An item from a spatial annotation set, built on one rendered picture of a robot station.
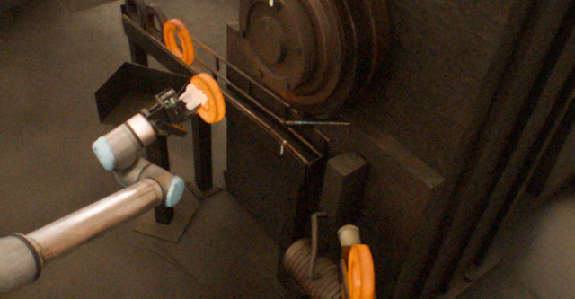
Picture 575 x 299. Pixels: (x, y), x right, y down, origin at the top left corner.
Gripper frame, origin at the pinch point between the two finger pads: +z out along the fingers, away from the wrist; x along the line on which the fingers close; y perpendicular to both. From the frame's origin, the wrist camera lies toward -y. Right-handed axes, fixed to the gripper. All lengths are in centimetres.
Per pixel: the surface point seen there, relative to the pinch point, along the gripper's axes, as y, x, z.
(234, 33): -5.4, 22.7, 24.8
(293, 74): 19.8, -31.0, 13.2
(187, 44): -16.1, 43.7, 14.2
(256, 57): 15.7, -14.7, 12.4
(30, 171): -68, 88, -64
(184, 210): -81, 28, -20
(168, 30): -17, 57, 13
